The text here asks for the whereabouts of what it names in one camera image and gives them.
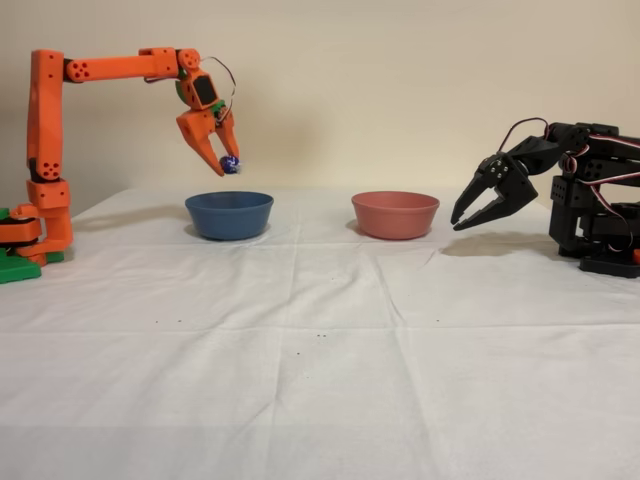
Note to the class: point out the pink bowl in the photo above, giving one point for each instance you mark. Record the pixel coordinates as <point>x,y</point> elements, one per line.
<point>395,217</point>

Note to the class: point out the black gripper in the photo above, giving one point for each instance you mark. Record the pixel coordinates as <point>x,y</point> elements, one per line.
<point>515,184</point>

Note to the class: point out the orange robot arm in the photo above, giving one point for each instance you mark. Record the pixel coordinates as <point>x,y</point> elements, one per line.
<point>45,125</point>

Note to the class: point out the white tablecloth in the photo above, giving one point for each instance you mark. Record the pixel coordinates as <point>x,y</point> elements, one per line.
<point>320,375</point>

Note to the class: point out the green arm base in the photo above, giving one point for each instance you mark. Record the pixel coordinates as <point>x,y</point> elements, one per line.
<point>20,272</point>

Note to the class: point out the blue foil-wrapped candy ball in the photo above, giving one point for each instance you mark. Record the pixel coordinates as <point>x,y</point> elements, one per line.
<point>231,165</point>

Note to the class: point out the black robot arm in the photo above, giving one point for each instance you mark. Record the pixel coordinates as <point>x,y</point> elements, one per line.
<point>570,195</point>

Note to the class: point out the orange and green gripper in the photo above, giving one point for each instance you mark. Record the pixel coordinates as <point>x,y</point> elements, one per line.
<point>194,129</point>

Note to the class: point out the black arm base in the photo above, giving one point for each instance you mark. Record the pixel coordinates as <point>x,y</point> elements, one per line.
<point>610,265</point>

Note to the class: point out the blue bowl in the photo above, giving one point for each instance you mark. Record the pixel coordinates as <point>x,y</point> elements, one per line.
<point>229,220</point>

